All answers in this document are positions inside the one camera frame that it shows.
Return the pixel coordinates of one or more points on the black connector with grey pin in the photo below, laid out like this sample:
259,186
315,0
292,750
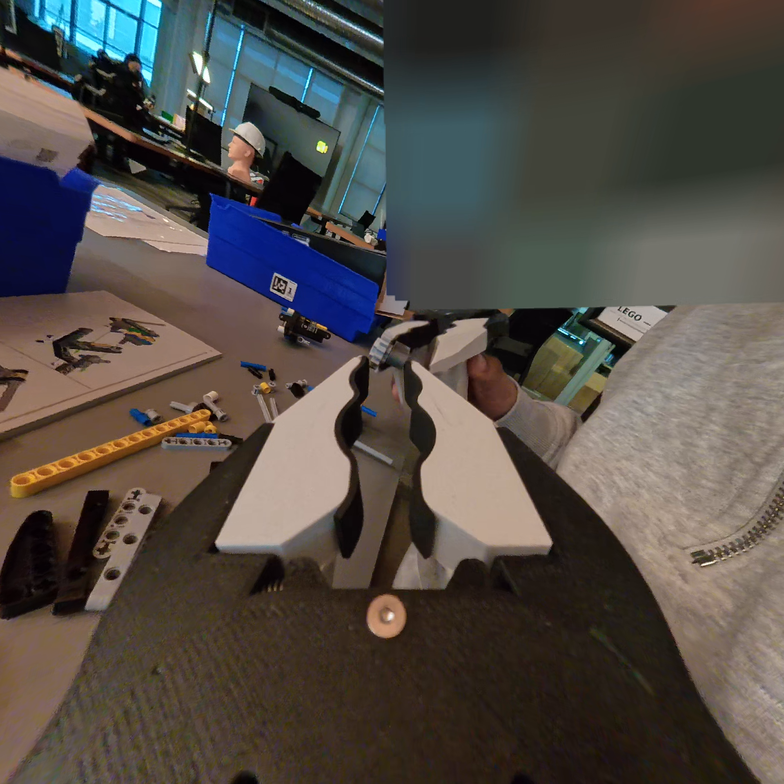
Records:
298,387

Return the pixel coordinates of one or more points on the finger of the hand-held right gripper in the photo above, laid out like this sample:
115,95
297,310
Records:
398,334
459,349

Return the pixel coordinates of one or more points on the white framed sign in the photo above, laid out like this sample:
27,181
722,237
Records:
637,318

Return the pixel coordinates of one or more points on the blue lego axle pin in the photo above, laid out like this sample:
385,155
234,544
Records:
196,435

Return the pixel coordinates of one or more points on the brown cardboard boxes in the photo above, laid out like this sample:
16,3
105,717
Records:
563,373

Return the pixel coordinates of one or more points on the mannequin head white helmet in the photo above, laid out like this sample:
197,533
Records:
251,135

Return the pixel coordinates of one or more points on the lego instruction booklet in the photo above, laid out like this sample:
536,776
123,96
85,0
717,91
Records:
122,367

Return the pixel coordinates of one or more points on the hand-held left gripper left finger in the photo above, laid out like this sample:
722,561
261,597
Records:
288,484

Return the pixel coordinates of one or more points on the white-tipped grey lego connector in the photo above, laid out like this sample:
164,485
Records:
215,404

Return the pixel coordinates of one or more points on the short grey lego beam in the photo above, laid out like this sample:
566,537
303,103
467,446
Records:
190,442

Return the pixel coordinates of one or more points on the white paper sheets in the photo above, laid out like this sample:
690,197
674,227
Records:
135,220

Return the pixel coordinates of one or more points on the large dark wall screen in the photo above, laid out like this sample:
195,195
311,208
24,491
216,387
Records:
288,135

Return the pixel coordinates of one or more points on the black lego subassembly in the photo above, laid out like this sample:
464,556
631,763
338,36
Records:
303,328

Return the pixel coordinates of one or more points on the blue plastic bin black tray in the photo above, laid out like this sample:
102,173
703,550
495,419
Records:
257,263

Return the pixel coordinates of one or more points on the blue pin with grey bush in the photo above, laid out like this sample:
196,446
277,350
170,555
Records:
144,416

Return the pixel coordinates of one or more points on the light stand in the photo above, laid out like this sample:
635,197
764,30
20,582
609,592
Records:
200,64

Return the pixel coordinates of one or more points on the black curved lego panel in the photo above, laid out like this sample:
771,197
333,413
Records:
30,563

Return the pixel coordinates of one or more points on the person's right hand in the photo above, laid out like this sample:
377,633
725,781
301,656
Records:
496,392

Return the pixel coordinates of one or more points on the white cardboard box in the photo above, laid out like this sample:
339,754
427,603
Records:
37,116

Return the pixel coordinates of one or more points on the blue plastic bin white box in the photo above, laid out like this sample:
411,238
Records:
37,233

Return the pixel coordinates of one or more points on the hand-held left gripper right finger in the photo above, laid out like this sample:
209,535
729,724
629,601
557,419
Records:
484,490

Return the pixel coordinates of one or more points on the grey lego gear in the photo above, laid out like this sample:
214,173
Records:
383,352

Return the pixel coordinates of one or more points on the long black lego pin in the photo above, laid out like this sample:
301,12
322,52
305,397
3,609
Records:
233,438

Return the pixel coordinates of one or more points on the long black lego beam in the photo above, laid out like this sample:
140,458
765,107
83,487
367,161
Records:
79,551

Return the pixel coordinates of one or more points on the black desk monitor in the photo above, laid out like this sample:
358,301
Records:
205,138
291,190

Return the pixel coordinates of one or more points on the person's right forearm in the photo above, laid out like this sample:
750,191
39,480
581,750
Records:
539,422

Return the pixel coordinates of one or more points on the long yellow lego beam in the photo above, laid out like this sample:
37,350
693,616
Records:
92,456

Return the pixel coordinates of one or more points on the grey and black lego connector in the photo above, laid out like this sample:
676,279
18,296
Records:
182,406

